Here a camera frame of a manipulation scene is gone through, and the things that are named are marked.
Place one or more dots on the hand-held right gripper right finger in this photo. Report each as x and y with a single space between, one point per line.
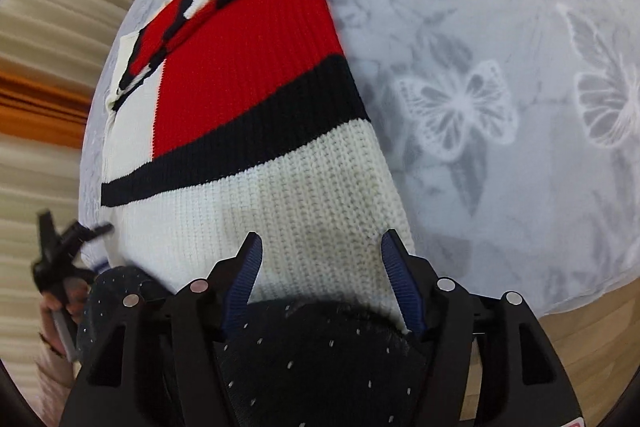
406 289

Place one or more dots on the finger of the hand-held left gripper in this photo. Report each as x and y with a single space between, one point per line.
46 234
87 234

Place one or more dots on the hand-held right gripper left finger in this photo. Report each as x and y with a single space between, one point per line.
246 279

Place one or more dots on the white red navy knitted sweater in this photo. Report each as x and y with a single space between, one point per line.
250 82

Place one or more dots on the person's left forearm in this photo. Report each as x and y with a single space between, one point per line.
52 377

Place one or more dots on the person's left hand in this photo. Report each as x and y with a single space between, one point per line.
75 299

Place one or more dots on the person's dark studded garment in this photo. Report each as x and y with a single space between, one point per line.
310 357

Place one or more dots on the orange curtain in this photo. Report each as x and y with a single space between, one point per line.
40 107

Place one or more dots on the bed with grey butterfly bedspread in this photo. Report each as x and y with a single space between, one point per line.
500 57

